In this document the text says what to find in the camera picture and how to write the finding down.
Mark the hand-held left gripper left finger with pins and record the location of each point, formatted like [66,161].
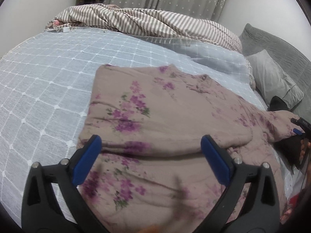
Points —
[87,160]

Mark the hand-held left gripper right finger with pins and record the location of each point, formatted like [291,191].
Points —
[216,160]

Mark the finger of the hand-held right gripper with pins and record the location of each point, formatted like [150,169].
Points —
[297,131]
[302,123]

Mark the floral padded jacket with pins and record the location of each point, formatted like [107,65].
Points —
[158,116]

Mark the person's right hand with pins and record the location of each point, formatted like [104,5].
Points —
[303,151]

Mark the black pillow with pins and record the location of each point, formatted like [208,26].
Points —
[277,103]

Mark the red cloth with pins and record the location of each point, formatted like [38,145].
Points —
[295,199]

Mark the grey pillow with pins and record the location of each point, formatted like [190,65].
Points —
[269,77]

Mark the grey quilted headboard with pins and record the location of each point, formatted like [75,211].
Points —
[279,46]

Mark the blue checked bedspread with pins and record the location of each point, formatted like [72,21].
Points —
[48,77]

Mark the striped duvet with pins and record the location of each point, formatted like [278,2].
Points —
[145,21]

